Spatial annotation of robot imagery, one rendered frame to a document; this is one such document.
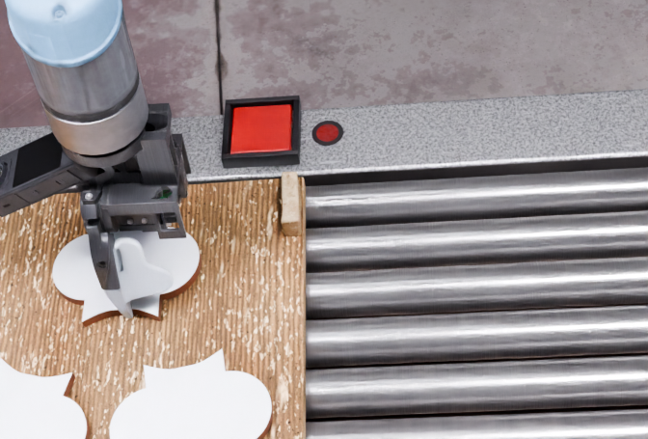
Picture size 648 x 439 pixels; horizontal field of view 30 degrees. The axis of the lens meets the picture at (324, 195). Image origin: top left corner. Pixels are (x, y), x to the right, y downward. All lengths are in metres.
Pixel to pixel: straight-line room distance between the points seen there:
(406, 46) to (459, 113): 1.32
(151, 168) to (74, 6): 0.19
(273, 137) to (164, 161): 0.26
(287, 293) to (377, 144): 0.20
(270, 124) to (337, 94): 1.25
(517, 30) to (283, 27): 0.49
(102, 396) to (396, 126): 0.39
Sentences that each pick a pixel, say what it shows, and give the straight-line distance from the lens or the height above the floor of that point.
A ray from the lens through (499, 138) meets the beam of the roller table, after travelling 1.20.
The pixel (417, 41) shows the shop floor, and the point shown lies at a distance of 2.54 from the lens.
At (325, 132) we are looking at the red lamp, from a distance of 1.21.
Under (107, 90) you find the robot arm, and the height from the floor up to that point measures 1.22.
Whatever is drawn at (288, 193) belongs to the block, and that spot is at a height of 0.96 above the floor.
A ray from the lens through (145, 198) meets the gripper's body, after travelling 0.98.
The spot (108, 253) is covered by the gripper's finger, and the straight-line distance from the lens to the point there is 1.01.
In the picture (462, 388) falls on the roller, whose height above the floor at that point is 0.92.
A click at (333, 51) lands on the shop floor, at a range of 2.53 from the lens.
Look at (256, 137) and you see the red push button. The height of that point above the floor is 0.93.
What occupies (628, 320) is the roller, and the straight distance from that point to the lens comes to 1.08.
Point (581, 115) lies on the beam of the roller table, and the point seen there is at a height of 0.92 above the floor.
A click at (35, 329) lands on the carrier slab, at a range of 1.12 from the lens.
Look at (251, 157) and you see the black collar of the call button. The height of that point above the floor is 0.93.
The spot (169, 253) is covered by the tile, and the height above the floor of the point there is 0.95.
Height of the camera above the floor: 1.85
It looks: 54 degrees down
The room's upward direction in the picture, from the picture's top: 10 degrees counter-clockwise
